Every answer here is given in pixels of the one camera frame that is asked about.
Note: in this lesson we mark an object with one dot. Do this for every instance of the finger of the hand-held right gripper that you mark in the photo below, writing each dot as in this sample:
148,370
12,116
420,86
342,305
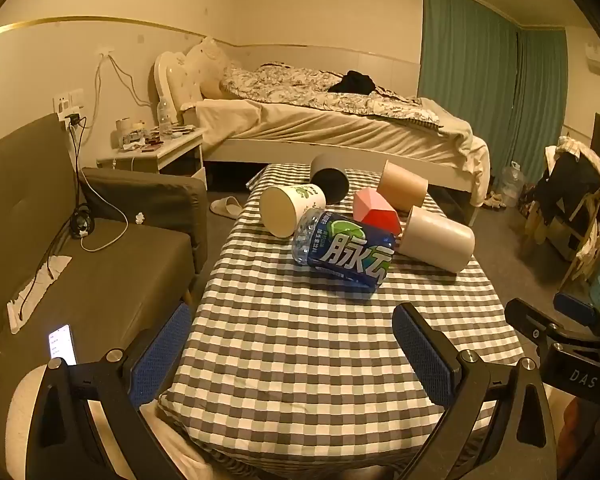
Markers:
532,321
574,307

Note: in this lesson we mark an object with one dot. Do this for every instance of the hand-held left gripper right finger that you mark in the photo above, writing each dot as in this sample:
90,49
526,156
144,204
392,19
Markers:
425,355

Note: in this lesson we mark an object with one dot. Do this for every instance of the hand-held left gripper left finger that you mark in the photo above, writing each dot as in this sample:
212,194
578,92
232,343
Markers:
162,355

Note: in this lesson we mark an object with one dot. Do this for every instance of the cream cup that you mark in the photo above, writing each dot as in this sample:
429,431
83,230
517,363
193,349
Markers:
440,240

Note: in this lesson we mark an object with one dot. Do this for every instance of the tan cup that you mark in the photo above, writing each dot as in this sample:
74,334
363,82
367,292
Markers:
405,185

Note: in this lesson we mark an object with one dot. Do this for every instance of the white cup with green print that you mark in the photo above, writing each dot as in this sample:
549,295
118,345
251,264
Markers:
285,209

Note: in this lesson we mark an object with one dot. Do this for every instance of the grey cup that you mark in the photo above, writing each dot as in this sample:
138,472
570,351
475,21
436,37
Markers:
330,180

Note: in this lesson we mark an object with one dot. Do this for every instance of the wooden chair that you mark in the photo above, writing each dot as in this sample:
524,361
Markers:
582,240

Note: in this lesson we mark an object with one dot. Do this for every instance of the dark grey sofa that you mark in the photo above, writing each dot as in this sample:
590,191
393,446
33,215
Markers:
115,270

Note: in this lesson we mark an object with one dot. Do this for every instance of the smartphone with lit screen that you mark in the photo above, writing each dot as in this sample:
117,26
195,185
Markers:
62,344

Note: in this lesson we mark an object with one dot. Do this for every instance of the dark jacket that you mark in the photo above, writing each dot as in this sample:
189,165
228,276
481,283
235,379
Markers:
575,185

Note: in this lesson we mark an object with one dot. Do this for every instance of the blue labelled plastic bottle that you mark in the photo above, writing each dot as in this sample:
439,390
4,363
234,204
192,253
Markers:
350,252

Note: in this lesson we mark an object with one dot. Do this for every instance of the grey checked tablecloth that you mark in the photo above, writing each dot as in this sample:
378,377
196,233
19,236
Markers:
290,345

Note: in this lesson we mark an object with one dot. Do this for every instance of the large clear water jug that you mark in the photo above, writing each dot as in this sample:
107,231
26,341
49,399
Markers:
512,185

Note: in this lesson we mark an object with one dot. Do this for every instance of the crumpled white tissue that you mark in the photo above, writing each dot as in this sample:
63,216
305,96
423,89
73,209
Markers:
140,218

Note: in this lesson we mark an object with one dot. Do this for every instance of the white paper sheet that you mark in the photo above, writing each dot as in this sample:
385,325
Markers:
40,285

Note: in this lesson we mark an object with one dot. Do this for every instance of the red pink faceted box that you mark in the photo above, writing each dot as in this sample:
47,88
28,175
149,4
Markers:
372,210

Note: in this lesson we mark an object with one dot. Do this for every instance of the dark sofa cushion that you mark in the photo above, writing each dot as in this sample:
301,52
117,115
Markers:
145,195

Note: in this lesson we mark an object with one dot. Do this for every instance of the white slipper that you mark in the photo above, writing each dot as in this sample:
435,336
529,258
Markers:
226,207

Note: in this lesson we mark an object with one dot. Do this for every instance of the white nightstand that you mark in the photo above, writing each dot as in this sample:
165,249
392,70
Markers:
177,152

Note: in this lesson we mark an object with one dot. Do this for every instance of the pile of small toiletries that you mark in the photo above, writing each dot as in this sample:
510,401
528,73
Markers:
145,137

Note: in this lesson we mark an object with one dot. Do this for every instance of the clear plastic water bottle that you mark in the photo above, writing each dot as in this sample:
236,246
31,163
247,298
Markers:
165,115

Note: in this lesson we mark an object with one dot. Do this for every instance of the black plug adapter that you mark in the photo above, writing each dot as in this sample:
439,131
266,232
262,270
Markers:
75,121

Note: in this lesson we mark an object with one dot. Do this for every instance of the bed with beige sheet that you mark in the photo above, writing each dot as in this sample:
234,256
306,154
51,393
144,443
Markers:
305,127

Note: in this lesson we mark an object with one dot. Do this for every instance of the green curtain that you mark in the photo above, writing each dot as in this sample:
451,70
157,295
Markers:
470,55

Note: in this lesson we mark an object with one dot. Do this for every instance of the white padded headboard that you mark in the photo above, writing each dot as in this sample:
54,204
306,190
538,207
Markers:
172,80

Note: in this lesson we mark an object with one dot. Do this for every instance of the black garment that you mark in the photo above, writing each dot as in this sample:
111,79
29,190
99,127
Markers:
352,82

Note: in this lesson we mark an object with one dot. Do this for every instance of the floral patterned quilt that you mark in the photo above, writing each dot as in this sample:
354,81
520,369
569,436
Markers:
290,85

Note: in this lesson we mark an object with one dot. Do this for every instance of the wall socket panel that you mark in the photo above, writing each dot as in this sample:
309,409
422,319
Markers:
69,100

